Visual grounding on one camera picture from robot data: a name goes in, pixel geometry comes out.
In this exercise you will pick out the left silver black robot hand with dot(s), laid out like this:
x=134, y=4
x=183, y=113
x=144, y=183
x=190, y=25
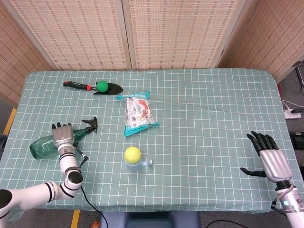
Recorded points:
x=63, y=136

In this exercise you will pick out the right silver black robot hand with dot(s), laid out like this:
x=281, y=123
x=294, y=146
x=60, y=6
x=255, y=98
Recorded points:
x=275, y=164

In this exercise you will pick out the green transparent spray bottle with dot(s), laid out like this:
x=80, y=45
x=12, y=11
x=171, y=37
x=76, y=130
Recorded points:
x=42, y=147

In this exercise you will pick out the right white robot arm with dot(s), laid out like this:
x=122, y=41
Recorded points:
x=293, y=209

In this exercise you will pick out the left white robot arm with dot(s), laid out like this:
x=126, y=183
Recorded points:
x=69, y=175

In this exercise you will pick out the black box device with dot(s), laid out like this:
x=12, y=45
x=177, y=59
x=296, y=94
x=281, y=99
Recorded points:
x=298, y=140

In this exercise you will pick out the white power strip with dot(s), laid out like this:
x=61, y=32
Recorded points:
x=291, y=115

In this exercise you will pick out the black garden trowel red collar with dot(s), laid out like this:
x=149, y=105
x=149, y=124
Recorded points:
x=76, y=84

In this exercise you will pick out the green ball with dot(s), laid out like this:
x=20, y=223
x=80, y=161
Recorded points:
x=102, y=86

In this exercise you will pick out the yellow ball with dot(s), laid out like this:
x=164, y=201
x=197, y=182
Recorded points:
x=132, y=154

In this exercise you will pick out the teal clear snack packet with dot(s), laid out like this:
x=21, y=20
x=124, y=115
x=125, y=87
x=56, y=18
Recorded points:
x=139, y=114

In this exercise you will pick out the teal checked tablecloth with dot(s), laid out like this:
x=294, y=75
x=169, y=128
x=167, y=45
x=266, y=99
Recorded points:
x=190, y=142

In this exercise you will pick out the bamboo folding screen panel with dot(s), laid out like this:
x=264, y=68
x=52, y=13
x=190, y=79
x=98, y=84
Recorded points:
x=178, y=33
x=14, y=59
x=78, y=33
x=273, y=38

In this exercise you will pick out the orange packet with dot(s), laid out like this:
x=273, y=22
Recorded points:
x=96, y=224

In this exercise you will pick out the blue padded seat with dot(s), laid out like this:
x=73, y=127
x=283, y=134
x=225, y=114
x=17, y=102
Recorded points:
x=149, y=219

